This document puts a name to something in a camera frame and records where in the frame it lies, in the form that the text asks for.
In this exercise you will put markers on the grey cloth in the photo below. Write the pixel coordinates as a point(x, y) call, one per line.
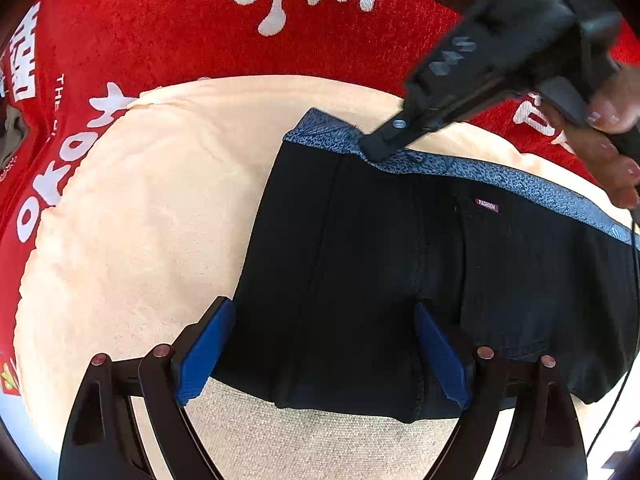
point(11, 135)

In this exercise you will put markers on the red printed blanket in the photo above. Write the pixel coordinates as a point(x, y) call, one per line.
point(150, 20)

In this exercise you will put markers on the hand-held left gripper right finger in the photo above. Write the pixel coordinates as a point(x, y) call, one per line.
point(442, 355)

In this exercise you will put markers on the light blue printed sheet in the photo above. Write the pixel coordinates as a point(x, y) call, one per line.
point(20, 420)

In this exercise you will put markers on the black pants with blue waistband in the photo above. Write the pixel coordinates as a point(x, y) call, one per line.
point(350, 260)

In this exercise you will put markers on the person's right hand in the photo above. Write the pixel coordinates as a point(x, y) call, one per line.
point(600, 155)

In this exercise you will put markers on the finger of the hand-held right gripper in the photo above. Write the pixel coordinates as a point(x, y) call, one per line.
point(395, 135)

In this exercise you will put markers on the cream towel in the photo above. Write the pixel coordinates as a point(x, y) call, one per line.
point(125, 235)

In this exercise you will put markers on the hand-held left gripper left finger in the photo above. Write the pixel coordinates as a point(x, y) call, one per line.
point(205, 355)

